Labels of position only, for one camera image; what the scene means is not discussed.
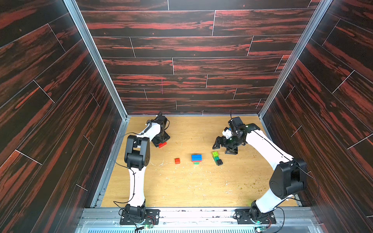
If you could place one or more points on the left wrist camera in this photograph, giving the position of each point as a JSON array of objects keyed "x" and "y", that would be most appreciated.
[{"x": 162, "y": 121}]

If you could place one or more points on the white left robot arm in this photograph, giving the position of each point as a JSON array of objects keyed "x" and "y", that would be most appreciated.
[{"x": 137, "y": 158}]

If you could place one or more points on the teal green long lego brick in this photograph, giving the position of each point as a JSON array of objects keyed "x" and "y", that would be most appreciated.
[{"x": 217, "y": 159}]

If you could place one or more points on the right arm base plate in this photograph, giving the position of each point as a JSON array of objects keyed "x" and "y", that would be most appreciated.
[{"x": 249, "y": 216}]

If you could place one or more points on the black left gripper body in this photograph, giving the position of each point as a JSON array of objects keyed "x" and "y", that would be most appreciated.
[{"x": 161, "y": 138}]

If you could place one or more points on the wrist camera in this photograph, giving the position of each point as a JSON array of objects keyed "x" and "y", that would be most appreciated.
[
  {"x": 235, "y": 124},
  {"x": 162, "y": 121}
]

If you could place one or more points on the black square lego brick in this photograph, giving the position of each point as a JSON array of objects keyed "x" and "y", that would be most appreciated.
[{"x": 219, "y": 162}]

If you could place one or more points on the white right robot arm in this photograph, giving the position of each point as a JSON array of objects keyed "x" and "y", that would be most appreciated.
[{"x": 289, "y": 176}]

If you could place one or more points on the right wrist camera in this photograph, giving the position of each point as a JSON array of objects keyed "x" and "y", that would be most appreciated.
[{"x": 235, "y": 124}]

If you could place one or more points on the blue long lego brick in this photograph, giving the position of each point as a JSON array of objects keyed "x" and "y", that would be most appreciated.
[{"x": 196, "y": 157}]

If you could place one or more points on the aluminium corner post right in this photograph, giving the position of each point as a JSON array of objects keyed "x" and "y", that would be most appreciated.
[{"x": 310, "y": 28}]

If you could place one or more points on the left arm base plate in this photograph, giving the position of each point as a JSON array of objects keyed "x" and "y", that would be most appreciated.
[{"x": 149, "y": 216}]

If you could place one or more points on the aluminium front rail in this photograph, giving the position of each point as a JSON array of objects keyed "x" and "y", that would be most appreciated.
[{"x": 200, "y": 220}]

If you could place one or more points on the aluminium corner post left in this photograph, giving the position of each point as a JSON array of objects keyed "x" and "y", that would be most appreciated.
[{"x": 87, "y": 38}]

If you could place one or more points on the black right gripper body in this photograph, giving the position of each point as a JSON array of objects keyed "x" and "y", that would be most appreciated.
[{"x": 228, "y": 141}]

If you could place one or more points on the aluminium corner post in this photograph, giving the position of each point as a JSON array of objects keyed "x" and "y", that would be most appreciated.
[
  {"x": 310, "y": 28},
  {"x": 87, "y": 38}
]

